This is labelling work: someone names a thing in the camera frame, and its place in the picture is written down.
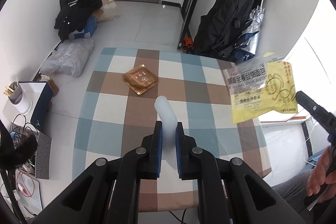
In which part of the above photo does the yellow snack wrapper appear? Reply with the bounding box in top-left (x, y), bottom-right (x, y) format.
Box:
top-left (223, 53), bottom-right (298, 123)

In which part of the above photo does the person's right hand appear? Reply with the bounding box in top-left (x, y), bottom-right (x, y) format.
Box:
top-left (306, 147), bottom-right (336, 203)

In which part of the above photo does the checkered tablecloth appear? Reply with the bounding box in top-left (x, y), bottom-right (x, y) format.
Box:
top-left (72, 48), bottom-right (271, 211)

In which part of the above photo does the brown foil packet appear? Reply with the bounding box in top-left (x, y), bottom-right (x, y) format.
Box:
top-left (122, 64), bottom-right (159, 96)

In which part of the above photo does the silver folded umbrella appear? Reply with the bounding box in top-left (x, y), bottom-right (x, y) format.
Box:
top-left (234, 0), bottom-right (265, 61)

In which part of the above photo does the dark blue open box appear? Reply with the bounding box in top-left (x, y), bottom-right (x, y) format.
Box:
top-left (19, 81), bottom-right (54, 130)

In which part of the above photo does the grey plastic mailing bag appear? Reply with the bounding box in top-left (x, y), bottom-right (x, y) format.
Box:
top-left (40, 39), bottom-right (95, 77)

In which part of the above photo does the black hanging jacket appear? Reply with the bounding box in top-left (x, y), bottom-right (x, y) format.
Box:
top-left (194, 0), bottom-right (261, 61)

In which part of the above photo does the white paper cup with sticks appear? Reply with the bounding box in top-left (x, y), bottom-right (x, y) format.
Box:
top-left (3, 80), bottom-right (33, 115)

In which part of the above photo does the blue white cardboard box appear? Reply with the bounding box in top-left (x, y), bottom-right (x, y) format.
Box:
top-left (68, 15), bottom-right (97, 40)

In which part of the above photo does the beige paper bag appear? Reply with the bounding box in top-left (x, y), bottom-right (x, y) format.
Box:
top-left (92, 0), bottom-right (120, 22)

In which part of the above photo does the black clothes pile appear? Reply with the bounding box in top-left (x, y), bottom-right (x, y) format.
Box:
top-left (54, 0), bottom-right (102, 42)

